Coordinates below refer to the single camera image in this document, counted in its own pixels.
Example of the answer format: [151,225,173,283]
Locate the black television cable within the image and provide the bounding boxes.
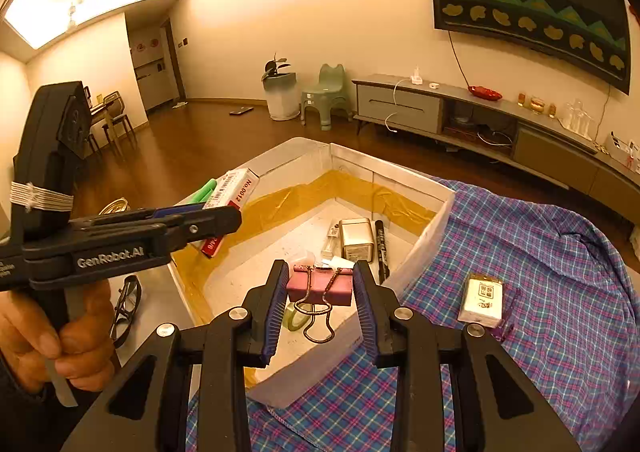
[448,29,471,88]

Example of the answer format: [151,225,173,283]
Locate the white charger cable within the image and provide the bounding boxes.
[386,79,414,134]

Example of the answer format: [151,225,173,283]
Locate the blue plaid cloth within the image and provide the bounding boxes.
[185,177,640,452]

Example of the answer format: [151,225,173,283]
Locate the black eyeglasses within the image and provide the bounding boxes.
[110,274,143,349]

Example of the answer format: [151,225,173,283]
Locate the dark leafy plant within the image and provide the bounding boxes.
[261,52,292,82]

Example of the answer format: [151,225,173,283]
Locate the white flat packet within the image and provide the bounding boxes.
[457,273,506,326]

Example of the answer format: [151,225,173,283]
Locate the white paper box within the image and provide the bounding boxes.
[605,131,640,171]

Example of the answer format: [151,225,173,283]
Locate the clear glass cup set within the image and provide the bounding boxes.
[562,99,596,136]

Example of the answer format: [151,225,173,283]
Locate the black marker pen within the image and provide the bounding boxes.
[374,218,391,284]

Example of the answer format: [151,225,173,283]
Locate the dining chair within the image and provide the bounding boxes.
[89,91,139,159]

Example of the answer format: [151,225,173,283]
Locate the green tape roll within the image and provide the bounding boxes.
[286,302,312,332]

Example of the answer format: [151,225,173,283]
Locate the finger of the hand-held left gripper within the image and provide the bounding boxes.
[95,204,187,227]
[70,206,243,258]

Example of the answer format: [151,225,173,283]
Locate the white glue tube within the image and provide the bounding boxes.
[323,225,341,259]

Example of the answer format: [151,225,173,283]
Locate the pink binder clip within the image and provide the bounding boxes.
[286,264,355,344]

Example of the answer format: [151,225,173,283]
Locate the green plastic child chair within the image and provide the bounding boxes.
[300,63,351,128]

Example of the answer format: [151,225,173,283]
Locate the dark wooden door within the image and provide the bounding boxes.
[159,18,188,103]

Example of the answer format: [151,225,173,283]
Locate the person's left hand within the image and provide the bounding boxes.
[0,279,117,394]

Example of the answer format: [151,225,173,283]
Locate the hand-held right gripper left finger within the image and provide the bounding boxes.
[60,259,290,452]

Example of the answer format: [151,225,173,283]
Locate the clear plastic bag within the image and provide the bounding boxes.
[294,247,353,274]

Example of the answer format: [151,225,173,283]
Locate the gold metal ring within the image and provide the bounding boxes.
[99,198,132,216]

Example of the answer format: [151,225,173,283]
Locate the red dish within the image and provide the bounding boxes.
[467,85,504,102]

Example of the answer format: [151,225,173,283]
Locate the red white staple box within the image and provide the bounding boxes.
[201,168,260,258]

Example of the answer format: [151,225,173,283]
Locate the white cardboard box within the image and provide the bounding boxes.
[167,142,457,409]

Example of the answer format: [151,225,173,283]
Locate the grey television cabinet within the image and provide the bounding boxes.
[351,74,640,226]

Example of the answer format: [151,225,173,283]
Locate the white plant pot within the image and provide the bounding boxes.
[263,73,300,121]

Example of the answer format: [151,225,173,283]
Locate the square gold metal tin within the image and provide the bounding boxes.
[340,218,376,262]

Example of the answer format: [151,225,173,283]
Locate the tangled shelf cables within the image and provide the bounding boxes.
[475,124,514,149]

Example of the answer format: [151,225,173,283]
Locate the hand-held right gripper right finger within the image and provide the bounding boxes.
[353,261,581,452]

